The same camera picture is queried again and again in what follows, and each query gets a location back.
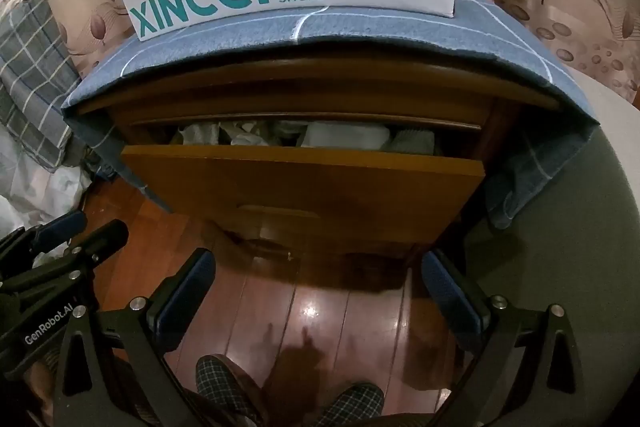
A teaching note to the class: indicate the blue checked cloth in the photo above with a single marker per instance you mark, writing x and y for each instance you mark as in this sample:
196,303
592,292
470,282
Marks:
400,32

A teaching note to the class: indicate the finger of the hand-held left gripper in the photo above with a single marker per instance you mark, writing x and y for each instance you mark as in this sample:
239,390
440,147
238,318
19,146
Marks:
102,239
60,227

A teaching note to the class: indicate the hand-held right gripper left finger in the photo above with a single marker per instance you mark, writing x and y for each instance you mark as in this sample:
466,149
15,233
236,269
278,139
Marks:
187,288

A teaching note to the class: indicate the pale blue cloth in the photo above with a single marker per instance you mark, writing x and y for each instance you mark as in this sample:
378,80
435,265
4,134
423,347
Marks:
250,134

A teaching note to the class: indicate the beige underwear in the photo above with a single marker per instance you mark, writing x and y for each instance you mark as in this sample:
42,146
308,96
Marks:
200,133

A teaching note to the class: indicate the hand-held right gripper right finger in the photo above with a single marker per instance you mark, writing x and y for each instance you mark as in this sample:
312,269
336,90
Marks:
450,299

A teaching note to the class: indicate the plaid slipper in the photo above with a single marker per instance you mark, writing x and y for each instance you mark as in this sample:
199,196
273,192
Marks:
350,404
225,387

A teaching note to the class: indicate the grey ribbed cloth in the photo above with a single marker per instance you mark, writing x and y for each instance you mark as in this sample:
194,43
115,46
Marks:
412,142

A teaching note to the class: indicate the grey plaid bedding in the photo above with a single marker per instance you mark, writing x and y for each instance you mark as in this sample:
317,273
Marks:
30,72

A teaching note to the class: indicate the white bedding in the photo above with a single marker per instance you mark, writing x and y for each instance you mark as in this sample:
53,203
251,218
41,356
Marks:
35,187

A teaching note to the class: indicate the wooden nightstand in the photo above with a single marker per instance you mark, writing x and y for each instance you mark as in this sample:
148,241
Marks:
300,87

